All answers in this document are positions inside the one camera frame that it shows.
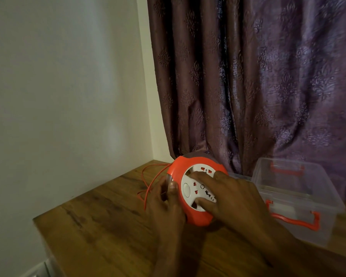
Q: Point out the person's left hand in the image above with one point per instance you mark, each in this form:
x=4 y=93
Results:
x=165 y=210

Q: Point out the person's right hand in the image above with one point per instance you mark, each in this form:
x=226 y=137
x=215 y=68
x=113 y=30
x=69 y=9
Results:
x=236 y=199

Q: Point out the person's left thumb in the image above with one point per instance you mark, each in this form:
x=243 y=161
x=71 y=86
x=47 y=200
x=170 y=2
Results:
x=173 y=193

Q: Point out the person's right thumb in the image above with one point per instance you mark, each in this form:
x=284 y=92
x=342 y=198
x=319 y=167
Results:
x=207 y=205

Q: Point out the person's left forearm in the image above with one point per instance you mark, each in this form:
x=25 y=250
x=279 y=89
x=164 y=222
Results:
x=168 y=253

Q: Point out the person's right forearm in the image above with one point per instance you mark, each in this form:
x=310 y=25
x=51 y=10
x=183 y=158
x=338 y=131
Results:
x=288 y=250

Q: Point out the clear plastic storage box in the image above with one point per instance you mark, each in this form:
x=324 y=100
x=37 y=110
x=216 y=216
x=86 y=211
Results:
x=297 y=199

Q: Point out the purple patterned curtain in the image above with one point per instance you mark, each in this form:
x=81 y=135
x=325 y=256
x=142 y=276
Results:
x=253 y=83

